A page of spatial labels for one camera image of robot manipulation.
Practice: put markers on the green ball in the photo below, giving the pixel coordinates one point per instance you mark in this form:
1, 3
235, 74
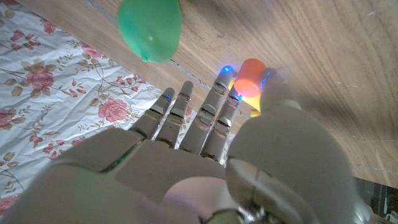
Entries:
149, 28

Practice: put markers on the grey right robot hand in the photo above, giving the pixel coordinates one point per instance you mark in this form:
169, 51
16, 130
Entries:
155, 174

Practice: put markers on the yellow toy banana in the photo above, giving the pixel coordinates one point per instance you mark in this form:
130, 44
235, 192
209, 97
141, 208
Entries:
252, 102

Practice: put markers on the orange glue stick cap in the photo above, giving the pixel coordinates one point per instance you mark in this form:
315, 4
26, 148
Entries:
250, 77

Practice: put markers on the floral backdrop cloth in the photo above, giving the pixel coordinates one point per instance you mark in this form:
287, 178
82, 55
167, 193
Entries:
46, 93

